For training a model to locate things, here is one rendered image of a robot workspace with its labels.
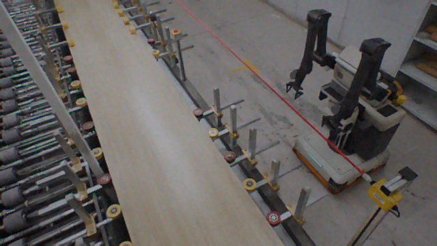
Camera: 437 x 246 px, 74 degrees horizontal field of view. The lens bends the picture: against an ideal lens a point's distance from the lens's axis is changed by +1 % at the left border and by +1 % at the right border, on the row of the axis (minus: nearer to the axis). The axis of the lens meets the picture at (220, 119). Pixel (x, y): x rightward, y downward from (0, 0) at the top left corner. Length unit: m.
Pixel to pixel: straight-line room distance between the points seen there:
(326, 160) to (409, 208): 0.83
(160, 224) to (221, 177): 0.46
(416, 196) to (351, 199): 0.59
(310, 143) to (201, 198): 1.45
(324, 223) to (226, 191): 1.24
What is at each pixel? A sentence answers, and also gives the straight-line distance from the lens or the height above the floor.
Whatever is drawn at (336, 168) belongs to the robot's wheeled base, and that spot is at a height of 0.28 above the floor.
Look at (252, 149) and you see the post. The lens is 1.94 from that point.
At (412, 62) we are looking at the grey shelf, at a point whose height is 0.52.
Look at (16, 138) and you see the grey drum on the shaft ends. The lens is 2.76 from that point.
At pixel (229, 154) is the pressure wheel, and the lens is 1.95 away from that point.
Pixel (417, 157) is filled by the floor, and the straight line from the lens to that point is 3.58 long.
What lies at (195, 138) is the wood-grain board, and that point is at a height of 0.90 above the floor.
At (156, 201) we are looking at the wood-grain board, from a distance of 1.84.
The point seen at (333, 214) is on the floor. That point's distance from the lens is 2.87.
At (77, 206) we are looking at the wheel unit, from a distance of 1.80.
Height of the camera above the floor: 2.46
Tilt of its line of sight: 46 degrees down
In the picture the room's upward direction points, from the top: 4 degrees counter-clockwise
